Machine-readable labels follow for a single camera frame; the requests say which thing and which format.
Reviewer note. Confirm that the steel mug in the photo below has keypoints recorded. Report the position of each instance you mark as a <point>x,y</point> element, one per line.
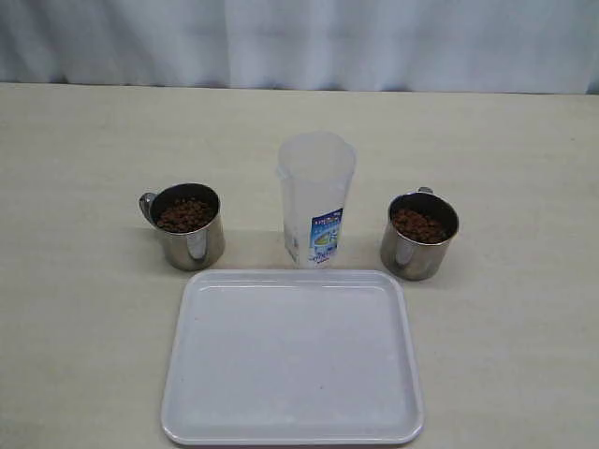
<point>188,251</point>
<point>411,260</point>

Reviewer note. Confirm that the clear plastic container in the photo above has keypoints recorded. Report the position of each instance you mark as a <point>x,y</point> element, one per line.
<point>315,171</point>

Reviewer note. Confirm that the brown pellets in left mug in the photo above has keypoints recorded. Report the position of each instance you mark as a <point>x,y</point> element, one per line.
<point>185,215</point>

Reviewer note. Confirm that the white plastic tray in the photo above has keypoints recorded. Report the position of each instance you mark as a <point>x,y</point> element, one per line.
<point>291,357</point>

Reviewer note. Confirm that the white curtain backdrop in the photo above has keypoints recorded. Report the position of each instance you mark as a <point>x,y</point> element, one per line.
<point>539,47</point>

